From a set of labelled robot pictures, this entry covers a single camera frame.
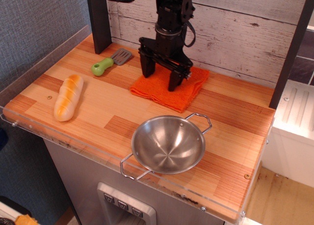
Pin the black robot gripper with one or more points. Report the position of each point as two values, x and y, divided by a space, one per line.
167 50

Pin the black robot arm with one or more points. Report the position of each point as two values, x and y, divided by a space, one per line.
173 15

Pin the toy bread loaf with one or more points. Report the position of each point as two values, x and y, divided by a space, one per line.
68 98

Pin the grey cabinet dispenser panel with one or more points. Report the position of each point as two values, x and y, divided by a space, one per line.
121 209

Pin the white toy sink unit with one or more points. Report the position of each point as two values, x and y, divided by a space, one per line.
289 150

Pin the orange object bottom left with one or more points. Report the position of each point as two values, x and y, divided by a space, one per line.
25 220

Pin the green-handled grey toy spatula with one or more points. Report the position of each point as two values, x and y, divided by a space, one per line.
120 57

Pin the steel two-handled bowl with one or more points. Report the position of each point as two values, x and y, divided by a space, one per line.
167 145

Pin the dark left frame post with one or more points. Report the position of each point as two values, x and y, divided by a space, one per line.
100 24

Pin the dark frame post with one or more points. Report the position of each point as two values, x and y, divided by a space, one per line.
292 52
100 24

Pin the dark right frame post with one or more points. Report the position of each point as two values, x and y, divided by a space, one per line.
292 52

